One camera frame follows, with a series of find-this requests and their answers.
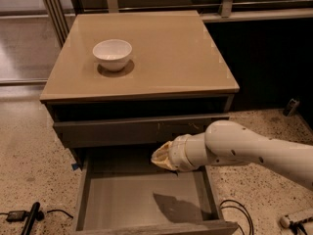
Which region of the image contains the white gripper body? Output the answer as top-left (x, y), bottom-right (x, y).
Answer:
top-left (168, 134), bottom-right (200, 171)

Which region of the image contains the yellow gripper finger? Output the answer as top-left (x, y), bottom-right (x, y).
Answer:
top-left (151, 141), bottom-right (175, 171)

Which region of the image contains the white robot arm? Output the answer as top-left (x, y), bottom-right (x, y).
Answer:
top-left (152, 120), bottom-right (313, 190)

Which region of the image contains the grey top drawer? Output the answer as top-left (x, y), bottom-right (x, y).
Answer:
top-left (53, 114), bottom-right (229, 148)

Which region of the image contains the open grey middle drawer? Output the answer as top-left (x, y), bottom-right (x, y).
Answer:
top-left (72, 146), bottom-right (239, 235)

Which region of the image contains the grey drawer cabinet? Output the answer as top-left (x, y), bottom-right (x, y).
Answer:
top-left (39, 10), bottom-right (241, 235)

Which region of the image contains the blue tape piece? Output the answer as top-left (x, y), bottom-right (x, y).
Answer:
top-left (71, 163), bottom-right (82, 170)

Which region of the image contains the white ceramic bowl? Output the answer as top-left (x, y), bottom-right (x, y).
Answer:
top-left (92, 39), bottom-right (132, 71)

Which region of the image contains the small dark floor object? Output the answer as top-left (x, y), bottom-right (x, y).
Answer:
top-left (283, 98), bottom-right (300, 117)

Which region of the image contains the white power strip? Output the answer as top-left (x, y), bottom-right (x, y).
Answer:
top-left (280, 208), bottom-right (313, 228)

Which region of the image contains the black cylindrical tool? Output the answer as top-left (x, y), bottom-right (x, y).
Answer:
top-left (21, 202), bottom-right (44, 235)

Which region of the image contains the metal railing shelf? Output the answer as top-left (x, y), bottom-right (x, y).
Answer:
top-left (43, 0), bottom-right (313, 44)

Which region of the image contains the black power adapter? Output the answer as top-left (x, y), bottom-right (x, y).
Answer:
top-left (6, 211), bottom-right (27, 222)

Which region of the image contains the black cable loop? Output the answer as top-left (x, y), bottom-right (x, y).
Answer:
top-left (219, 199), bottom-right (255, 235)

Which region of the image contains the thin black adapter cable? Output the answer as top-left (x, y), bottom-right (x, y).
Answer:
top-left (46, 209), bottom-right (74, 219)

